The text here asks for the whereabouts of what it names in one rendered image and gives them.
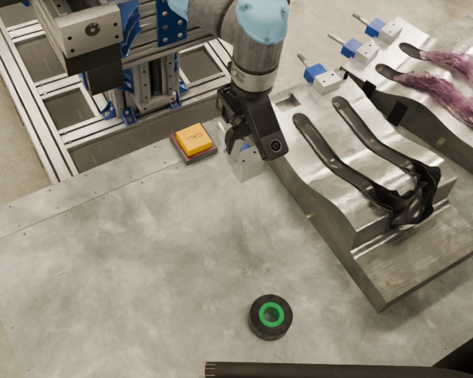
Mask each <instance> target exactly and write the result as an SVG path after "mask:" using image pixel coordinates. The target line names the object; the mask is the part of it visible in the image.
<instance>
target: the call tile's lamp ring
mask: <svg viewBox="0 0 473 378"><path fill-rule="evenodd" d="M200 125H201V126H202V128H203V129H204V130H205V128H204V127H203V125H202V124H201V123H200ZM205 132H206V130H205ZM206 133H207V132H206ZM207 135H208V136H209V138H210V139H211V140H212V138H211V137H210V135H209V134H208V133H207ZM170 136H171V137H172V139H173V141H174V142H175V143H176V145H177V147H178V148H179V150H180V151H181V152H182V154H183V156H184V157H185V159H186V160H187V161H188V160H190V159H192V158H195V157H197V156H199V155H201V154H204V153H206V152H209V151H211V150H213V149H216V148H218V147H217V145H216V144H215V143H214V142H213V140H212V145H213V147H211V148H208V149H206V150H203V151H201V152H198V153H197V154H193V155H192V156H190V157H188V156H187V154H186V153H185V152H184V150H183V149H182V147H181V145H180V144H179V143H178V141H177V140H176V138H175V136H176V134H175V133H174V134H172V135H170Z"/></svg>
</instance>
